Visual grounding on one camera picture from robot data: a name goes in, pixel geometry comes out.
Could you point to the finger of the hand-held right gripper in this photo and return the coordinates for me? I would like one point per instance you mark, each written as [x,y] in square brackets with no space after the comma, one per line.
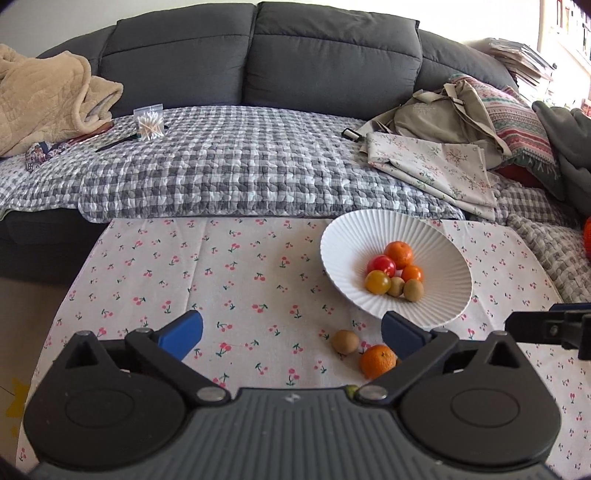
[531,325]

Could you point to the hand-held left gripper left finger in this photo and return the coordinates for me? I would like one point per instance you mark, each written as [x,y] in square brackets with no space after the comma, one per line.
[182,332]

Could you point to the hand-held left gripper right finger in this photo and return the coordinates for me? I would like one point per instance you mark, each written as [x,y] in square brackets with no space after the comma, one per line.
[399,334]

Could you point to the orange mandarin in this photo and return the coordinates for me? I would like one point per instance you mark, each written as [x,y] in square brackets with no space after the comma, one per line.
[413,273]
[378,361]
[398,254]

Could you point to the brown kiwi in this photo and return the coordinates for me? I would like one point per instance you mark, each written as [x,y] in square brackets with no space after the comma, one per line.
[345,342]
[396,287]
[414,290]

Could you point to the yellow orange tomato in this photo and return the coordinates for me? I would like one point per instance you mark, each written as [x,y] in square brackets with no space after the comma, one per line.
[376,282]

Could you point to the red tomato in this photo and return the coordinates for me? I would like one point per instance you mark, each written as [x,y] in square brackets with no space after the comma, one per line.
[379,264]

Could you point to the white ribbed bowl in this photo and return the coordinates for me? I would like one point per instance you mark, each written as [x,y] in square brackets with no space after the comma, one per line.
[351,249]

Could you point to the cherry print tablecloth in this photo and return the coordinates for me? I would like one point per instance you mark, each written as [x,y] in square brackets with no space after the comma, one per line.
[184,286]

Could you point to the grey knitted blanket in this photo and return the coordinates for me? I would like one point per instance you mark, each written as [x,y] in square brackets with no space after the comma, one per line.
[549,249]

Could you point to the orange round object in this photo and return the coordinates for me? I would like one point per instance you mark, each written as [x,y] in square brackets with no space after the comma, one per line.
[587,237]

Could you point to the red cushion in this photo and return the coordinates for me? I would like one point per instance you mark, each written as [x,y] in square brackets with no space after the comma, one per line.
[521,175]

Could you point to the floral print cloth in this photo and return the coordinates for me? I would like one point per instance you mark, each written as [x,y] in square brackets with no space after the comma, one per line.
[438,161]

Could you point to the grey checkered quilt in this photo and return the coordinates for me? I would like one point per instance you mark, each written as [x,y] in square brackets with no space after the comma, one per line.
[231,161]

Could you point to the grey garment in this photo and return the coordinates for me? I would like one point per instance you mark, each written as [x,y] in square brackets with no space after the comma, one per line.
[572,147]

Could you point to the black pen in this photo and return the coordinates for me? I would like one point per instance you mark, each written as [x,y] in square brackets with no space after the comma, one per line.
[115,143]

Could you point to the striped patterned pillow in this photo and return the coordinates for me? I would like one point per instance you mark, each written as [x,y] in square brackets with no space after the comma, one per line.
[517,120]

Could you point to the small black object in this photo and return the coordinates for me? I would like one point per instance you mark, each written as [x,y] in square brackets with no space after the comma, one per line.
[352,134]

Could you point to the clear cotton swab box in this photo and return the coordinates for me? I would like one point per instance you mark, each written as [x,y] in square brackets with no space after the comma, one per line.
[150,124]

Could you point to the red book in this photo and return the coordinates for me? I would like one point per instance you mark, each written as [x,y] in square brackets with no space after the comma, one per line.
[94,131]

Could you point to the beige tote bag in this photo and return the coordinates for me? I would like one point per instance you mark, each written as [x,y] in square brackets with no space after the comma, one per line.
[429,115]

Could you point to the patterned fabric pouch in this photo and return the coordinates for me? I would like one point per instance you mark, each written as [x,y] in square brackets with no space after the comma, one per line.
[39,154]

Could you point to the stack of books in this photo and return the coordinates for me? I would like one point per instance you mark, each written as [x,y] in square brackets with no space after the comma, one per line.
[517,55]

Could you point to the beige fleece blanket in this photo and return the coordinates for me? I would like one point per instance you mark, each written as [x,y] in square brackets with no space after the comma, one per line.
[46,92]

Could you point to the dark grey sofa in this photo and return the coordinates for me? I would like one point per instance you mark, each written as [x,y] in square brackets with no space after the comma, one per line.
[323,50]

